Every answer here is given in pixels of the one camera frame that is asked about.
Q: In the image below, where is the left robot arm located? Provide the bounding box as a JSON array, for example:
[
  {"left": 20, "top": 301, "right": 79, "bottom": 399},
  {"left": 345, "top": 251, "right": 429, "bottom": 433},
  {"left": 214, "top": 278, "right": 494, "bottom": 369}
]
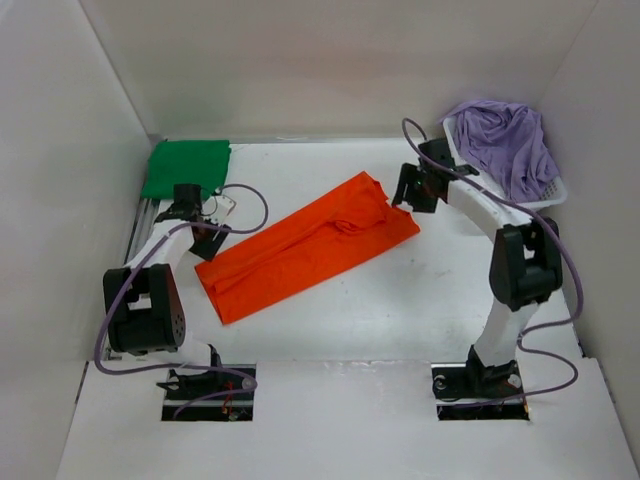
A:
[{"left": 103, "top": 184, "right": 228, "bottom": 399}]

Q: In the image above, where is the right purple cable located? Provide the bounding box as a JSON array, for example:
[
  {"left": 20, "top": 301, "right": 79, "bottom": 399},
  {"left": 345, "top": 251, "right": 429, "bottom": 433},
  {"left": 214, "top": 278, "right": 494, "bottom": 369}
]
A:
[{"left": 402, "top": 117, "right": 585, "bottom": 406}]

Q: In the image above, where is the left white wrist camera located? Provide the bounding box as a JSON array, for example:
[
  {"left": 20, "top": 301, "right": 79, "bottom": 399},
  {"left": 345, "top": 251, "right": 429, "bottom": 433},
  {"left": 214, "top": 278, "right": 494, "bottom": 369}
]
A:
[{"left": 210, "top": 195, "right": 237, "bottom": 223}]

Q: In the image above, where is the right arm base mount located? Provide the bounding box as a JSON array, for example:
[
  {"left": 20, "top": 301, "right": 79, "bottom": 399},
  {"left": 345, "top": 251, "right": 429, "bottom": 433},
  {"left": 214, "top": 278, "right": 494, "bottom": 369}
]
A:
[{"left": 431, "top": 363, "right": 529, "bottom": 421}]

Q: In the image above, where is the purple cable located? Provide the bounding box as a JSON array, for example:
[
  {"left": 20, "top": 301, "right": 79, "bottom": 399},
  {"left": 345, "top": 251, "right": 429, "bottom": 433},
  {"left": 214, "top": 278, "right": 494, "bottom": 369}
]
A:
[
  {"left": 94, "top": 183, "right": 270, "bottom": 421},
  {"left": 402, "top": 117, "right": 585, "bottom": 406}
]

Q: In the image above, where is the white plastic laundry basket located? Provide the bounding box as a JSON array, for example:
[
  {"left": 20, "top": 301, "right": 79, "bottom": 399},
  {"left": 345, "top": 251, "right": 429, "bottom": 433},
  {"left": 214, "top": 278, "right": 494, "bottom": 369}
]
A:
[{"left": 442, "top": 117, "right": 568, "bottom": 211}]

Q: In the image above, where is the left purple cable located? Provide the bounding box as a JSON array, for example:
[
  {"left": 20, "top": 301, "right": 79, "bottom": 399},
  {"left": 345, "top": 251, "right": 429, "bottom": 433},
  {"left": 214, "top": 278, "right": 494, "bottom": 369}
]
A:
[{"left": 94, "top": 183, "right": 270, "bottom": 421}]

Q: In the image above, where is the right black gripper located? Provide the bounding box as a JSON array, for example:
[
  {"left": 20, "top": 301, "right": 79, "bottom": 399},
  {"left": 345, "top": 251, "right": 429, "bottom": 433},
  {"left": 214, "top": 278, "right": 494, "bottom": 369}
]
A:
[{"left": 392, "top": 163, "right": 439, "bottom": 215}]

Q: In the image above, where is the lavender t shirt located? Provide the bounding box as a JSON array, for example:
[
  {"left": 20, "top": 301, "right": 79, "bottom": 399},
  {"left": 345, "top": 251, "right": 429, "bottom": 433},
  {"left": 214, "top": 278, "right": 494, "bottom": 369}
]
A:
[{"left": 441, "top": 100, "right": 560, "bottom": 203}]

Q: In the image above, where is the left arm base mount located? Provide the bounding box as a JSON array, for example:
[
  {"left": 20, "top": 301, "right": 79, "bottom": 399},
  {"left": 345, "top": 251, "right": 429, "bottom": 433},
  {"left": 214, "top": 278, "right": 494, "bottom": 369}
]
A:
[{"left": 156, "top": 369, "right": 255, "bottom": 423}]

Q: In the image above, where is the orange t shirt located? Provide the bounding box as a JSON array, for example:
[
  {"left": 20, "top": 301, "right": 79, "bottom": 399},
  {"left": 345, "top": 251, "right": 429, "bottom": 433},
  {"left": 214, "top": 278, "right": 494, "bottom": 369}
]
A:
[{"left": 195, "top": 172, "right": 420, "bottom": 325}]

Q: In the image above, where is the green t shirt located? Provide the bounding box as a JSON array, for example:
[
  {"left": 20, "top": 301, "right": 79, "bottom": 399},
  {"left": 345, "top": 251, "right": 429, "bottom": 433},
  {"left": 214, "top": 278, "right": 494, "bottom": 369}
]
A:
[{"left": 140, "top": 140, "right": 231, "bottom": 200}]

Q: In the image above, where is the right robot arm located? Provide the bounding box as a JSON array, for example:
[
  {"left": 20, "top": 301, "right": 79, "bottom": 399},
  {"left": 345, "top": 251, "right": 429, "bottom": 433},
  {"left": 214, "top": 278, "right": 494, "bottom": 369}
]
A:
[{"left": 392, "top": 138, "right": 563, "bottom": 401}]

